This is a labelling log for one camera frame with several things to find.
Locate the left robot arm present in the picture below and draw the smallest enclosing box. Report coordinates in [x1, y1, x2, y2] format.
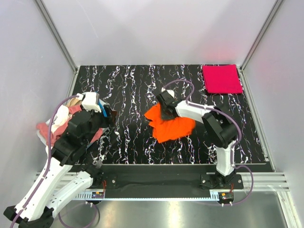
[3, 105, 117, 228]

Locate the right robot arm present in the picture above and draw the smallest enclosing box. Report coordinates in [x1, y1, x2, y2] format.
[156, 90, 241, 188]

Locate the dusty pink t shirt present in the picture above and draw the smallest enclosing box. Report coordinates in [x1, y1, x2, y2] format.
[36, 105, 105, 147]

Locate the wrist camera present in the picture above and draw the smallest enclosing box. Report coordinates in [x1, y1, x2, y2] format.
[76, 92, 102, 113]
[161, 88, 176, 98]

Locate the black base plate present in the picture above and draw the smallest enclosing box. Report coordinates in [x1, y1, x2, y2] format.
[75, 163, 244, 199]

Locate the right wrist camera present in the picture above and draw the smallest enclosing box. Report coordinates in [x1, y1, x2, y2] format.
[161, 88, 176, 98]

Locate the white t shirt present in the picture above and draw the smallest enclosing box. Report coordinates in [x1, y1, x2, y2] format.
[49, 105, 70, 133]

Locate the white laundry basket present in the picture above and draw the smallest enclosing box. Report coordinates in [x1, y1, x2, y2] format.
[36, 92, 108, 145]

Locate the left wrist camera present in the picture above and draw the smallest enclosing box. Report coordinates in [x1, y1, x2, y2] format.
[76, 92, 102, 113]

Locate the orange t shirt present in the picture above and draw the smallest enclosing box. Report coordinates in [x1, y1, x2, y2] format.
[144, 103, 196, 143]

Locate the blue t shirt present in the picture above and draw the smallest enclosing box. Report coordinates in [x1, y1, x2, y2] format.
[95, 93, 108, 117]

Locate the folded magenta t shirt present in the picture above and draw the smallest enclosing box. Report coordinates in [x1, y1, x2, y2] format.
[202, 65, 243, 94]

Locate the slotted cable duct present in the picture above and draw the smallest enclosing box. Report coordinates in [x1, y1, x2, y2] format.
[74, 191, 105, 201]

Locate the beige t shirt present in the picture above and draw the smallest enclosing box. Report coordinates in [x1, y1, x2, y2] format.
[66, 98, 82, 108]

